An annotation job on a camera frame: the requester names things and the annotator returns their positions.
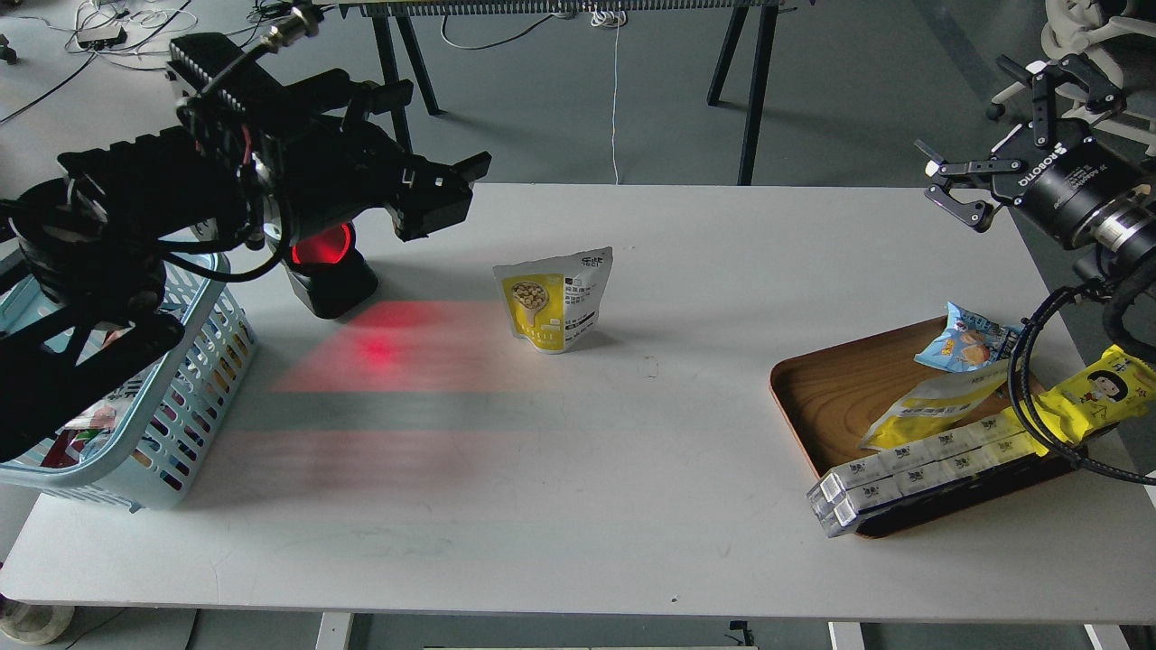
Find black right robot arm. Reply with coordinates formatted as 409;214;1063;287
918;54;1153;347

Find yellow white snack pouch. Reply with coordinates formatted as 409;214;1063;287
494;246;612;354

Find light blue plastic basket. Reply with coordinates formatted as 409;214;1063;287
1;264;257;511

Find white office chair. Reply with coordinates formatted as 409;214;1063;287
1029;1;1155;157

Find yellow cartoon snack bag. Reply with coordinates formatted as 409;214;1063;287
1035;345;1155;444

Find brown wooden tray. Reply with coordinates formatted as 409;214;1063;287
769;313;1073;539

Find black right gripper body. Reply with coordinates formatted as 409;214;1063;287
991;121;1153;250

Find black barcode scanner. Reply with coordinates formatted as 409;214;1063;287
284;222;378;320

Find clear wrapped box pack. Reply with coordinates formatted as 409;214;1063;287
806;415;1037;538

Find snacks inside basket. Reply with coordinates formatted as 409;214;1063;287
40;377;145;470

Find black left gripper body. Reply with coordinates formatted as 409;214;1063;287
271;69;474;243

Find black trestle table frame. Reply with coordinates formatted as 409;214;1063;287
312;0;818;187

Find floor cables and adapter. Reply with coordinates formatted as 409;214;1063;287
0;0;272;123

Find white hanging cord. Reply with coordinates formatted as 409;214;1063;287
592;7;629;185

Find black cable loop right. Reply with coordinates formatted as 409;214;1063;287
1007;285;1156;487

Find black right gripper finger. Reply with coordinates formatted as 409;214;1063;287
996;53;1127;150
914;139;1025;232

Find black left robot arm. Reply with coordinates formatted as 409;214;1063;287
3;3;491;460

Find blue snack packet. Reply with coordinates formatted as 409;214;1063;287
913;302;1022;374

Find yellow white flat pouch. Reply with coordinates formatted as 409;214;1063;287
858;359;1009;450

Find tape roll on floor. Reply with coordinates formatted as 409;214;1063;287
1;599;75;645

